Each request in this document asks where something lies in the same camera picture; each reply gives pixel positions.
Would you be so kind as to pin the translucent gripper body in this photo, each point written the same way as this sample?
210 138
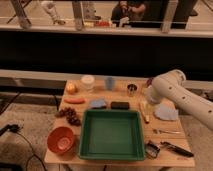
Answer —
148 108

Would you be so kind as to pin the blue sponge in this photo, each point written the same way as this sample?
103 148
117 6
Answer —
97 104

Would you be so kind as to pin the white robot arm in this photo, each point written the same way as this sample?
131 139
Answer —
169 85

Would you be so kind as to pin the black sponge block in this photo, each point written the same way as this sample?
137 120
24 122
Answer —
120 105

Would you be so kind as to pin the yellow banana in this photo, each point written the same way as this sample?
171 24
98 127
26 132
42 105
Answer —
142 107

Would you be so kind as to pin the light blue cloth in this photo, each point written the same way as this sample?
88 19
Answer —
166 113

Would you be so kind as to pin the purple plate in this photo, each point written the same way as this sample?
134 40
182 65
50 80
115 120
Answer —
149 81

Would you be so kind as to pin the small metal cup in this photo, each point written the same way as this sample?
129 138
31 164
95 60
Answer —
131 89

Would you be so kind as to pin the metal fork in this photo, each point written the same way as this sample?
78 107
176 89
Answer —
157 131

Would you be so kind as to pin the blue plastic cup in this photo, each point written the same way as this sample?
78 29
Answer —
109 83

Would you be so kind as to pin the small metal cookie cutter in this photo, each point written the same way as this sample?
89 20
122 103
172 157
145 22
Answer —
152 149

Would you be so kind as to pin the green plastic tray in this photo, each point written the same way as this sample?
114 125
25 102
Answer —
111 135

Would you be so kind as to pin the white cup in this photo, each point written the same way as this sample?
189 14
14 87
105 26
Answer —
88 82

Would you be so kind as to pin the bunch of dark grapes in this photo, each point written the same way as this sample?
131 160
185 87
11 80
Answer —
70 114

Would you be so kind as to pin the yellow apple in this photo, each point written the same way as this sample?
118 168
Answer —
71 88

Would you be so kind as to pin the orange carrot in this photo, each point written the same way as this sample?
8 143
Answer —
74 100

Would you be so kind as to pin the orange bowl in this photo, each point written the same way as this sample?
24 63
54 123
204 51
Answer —
60 140

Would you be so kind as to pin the seated person in background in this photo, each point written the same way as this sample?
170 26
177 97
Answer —
134 10

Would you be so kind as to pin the black handled peeler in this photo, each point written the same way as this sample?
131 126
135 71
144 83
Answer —
176 149

